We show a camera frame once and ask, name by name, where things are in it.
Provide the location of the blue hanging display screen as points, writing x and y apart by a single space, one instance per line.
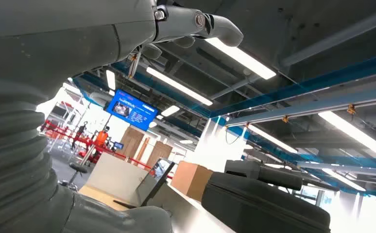
131 111

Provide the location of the chrome stanchion post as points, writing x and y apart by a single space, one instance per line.
86 156

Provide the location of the red barrier belt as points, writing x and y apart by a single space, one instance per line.
123 157

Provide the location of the brown wooden panel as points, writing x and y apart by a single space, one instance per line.
159 153
130 141

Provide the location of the person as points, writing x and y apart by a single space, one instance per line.
101 137

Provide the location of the black hard carrying case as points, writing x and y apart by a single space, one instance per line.
265 209

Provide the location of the grey laptop computer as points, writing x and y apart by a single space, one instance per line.
146 193

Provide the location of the brown cardboard box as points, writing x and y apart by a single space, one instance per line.
191 180

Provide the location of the long ceiling light panel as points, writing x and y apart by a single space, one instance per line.
241 58
271 138
355 133
110 80
178 86
344 180
170 111

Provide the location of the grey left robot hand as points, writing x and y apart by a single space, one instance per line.
46 38

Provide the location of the black stool chrome base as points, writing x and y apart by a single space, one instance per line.
78 168

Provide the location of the dark grey device with tube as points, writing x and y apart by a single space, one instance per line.
255 170

